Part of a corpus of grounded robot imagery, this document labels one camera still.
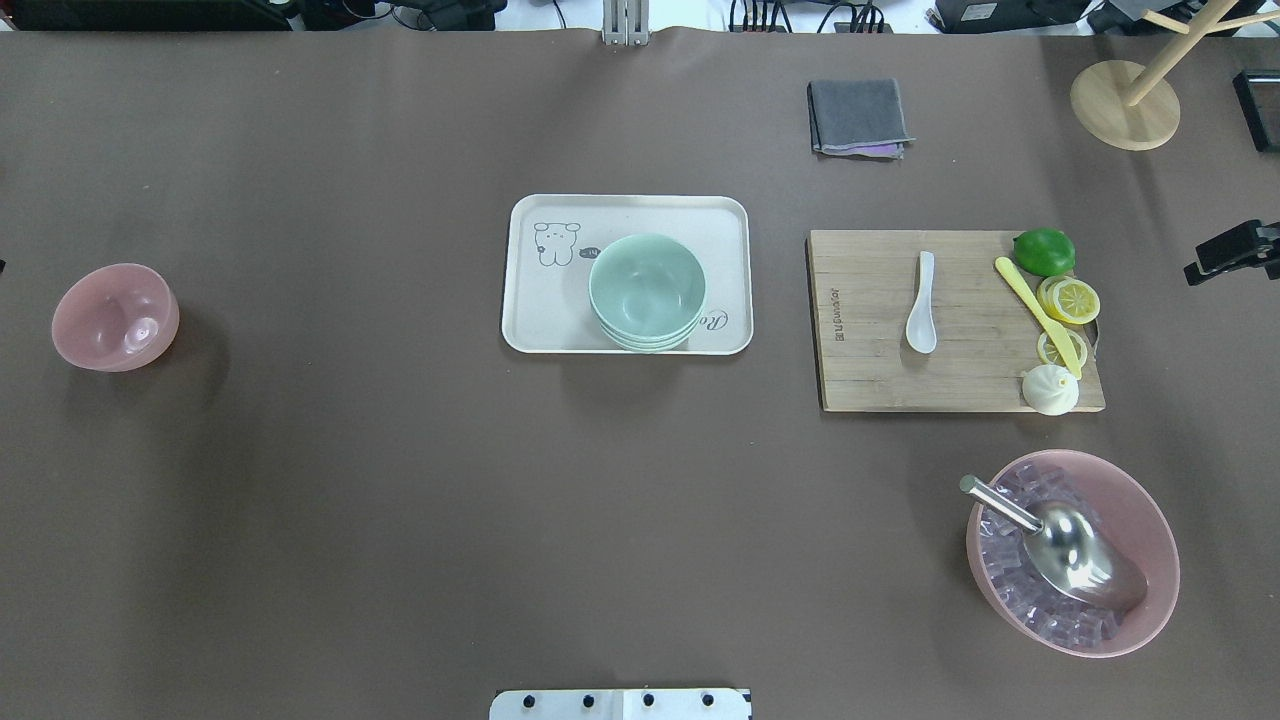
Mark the green toy lime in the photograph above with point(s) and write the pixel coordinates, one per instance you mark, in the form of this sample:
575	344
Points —
1044	252

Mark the wooden mug tree stand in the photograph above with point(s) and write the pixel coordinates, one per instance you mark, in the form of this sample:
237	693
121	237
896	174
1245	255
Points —
1132	106

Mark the grey folded cloth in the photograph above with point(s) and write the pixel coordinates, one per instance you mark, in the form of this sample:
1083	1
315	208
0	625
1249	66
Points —
857	118

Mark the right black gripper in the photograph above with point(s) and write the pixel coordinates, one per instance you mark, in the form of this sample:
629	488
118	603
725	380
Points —
1232	255

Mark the metal ice scoop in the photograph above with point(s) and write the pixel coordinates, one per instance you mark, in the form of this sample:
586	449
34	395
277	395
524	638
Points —
1067	551

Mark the large pink bowl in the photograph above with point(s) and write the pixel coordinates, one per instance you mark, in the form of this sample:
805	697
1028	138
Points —
1126	516

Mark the stacked green bowls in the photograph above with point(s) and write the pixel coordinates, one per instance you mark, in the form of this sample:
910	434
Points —
648	292

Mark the small pink bowl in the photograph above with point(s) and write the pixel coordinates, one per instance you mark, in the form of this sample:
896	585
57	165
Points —
117	319

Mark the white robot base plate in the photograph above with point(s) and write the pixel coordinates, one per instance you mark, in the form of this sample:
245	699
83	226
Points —
623	703

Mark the yellow plastic knife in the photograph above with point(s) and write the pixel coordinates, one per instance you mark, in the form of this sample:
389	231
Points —
1054	329

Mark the white ceramic spoon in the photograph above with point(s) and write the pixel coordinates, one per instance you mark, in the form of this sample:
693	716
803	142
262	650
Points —
920	331

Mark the bamboo cutting board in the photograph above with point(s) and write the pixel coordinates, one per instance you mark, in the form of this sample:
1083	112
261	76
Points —
864	284

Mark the upper lemon slice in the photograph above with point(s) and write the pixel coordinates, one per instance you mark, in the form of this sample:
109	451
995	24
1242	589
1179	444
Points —
1070	301

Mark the cream cartoon serving tray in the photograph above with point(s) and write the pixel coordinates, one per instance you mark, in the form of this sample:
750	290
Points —
554	239

